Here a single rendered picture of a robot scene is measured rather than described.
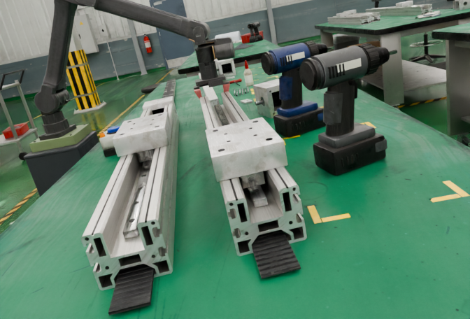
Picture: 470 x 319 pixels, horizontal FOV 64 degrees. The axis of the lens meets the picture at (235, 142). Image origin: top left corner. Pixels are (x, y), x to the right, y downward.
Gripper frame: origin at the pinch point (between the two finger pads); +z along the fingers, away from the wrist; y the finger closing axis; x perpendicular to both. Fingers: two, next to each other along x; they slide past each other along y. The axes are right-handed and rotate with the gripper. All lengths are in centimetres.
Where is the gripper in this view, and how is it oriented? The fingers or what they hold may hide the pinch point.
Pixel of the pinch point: (215, 103)
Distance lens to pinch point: 132.1
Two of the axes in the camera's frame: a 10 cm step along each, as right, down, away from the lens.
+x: -1.3, -2.9, 9.5
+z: 1.8, 9.3, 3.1
